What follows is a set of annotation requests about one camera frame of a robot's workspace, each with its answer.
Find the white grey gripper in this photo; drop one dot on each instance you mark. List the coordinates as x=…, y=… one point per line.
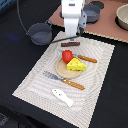
x=74, y=16

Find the red toy tomato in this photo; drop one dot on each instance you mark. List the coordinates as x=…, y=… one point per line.
x=67, y=56

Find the yellow toy cheese wedge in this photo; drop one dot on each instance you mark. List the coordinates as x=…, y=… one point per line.
x=76, y=64

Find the grey pot on stove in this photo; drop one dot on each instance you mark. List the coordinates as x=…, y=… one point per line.
x=92, y=12

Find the black stove burner back-right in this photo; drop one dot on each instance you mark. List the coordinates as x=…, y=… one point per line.
x=98, y=4

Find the brown toy stove board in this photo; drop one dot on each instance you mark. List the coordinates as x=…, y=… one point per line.
x=107, y=24

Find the grey pot on table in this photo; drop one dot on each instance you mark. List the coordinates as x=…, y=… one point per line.
x=41, y=33

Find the beige bowl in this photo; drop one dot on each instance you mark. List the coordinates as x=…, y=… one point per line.
x=122, y=16

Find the round wooden plate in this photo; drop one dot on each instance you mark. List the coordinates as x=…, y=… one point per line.
x=61, y=69

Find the woven grey placemat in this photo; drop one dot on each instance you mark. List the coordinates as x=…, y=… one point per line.
x=36, y=88

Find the toy knife wooden handle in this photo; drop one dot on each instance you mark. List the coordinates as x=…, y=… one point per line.
x=87, y=58

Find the toy fork wooden handle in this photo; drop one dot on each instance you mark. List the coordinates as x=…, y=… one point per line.
x=73, y=84

